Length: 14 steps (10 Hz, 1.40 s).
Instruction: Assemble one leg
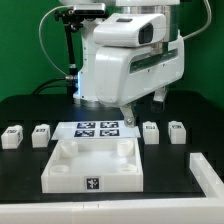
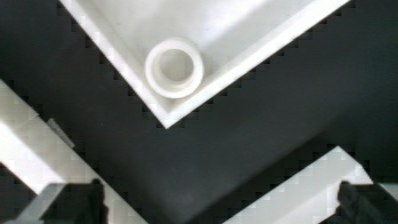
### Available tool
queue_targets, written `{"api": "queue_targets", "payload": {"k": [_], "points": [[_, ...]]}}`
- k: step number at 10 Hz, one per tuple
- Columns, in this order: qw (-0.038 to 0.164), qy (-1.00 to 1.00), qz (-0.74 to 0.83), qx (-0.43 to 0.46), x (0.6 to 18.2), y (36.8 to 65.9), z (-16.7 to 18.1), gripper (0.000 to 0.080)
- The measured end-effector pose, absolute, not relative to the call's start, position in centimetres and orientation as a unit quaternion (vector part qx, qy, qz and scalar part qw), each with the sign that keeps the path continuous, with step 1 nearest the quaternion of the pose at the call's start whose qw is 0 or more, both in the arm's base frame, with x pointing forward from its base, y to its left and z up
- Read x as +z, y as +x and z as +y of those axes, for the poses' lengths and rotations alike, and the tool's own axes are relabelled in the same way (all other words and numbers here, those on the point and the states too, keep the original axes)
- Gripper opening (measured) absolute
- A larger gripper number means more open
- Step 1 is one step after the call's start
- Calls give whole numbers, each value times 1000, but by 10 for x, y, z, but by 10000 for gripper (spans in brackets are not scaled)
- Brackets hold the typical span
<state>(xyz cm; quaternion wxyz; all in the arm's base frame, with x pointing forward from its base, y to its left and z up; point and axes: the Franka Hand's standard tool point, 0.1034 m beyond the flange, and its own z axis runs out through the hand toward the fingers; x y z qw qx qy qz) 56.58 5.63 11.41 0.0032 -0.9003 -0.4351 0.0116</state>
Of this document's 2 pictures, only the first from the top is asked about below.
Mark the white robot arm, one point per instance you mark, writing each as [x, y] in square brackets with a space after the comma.
[86, 76]

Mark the white L-shaped obstacle fence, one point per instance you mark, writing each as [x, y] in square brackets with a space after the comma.
[208, 209]

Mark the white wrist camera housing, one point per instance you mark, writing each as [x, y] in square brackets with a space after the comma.
[130, 30]

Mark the white sheet with fiducial markers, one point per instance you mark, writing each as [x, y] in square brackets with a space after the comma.
[94, 129]

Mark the black camera on mount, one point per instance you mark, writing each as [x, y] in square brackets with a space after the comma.
[92, 9]

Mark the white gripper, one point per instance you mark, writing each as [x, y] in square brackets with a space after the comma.
[123, 75]

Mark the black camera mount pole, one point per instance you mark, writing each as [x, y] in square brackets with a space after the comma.
[70, 53]

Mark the white square tabletop part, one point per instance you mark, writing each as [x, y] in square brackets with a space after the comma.
[94, 165]

